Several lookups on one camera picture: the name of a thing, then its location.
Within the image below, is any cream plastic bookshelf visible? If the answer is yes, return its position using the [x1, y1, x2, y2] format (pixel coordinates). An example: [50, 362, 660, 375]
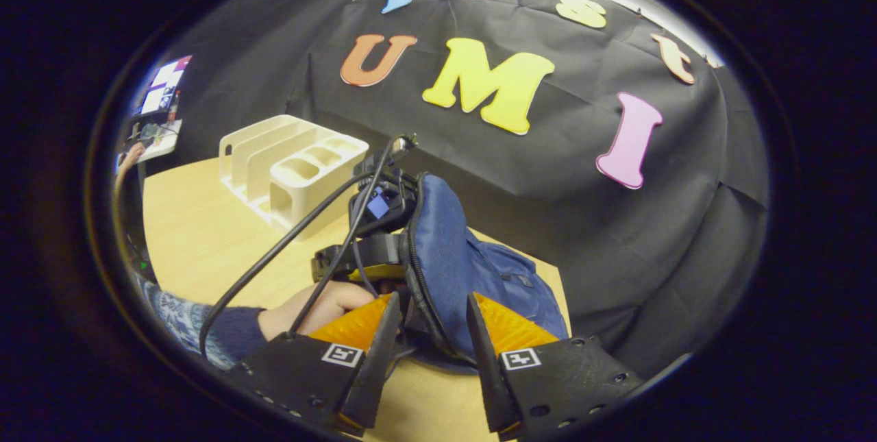
[219, 114, 371, 242]

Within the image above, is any computer monitor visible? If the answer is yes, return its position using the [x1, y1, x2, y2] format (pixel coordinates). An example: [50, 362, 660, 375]
[139, 55, 194, 117]

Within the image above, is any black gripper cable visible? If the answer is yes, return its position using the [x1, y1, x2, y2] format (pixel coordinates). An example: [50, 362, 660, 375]
[199, 137, 412, 360]

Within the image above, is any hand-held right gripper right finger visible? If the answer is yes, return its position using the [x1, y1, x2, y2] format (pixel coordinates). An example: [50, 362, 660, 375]
[466, 292, 646, 442]

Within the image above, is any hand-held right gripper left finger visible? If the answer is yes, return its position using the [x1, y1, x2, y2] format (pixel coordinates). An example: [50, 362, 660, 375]
[225, 291, 403, 437]

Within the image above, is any black backdrop cloth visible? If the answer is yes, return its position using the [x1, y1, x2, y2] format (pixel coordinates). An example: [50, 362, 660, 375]
[123, 0, 771, 374]

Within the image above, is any blue schoolbag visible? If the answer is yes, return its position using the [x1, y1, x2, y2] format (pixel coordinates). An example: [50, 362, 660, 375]
[401, 173, 571, 376]

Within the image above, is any white side table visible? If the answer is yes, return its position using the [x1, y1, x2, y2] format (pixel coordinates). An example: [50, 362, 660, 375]
[130, 119, 184, 163]

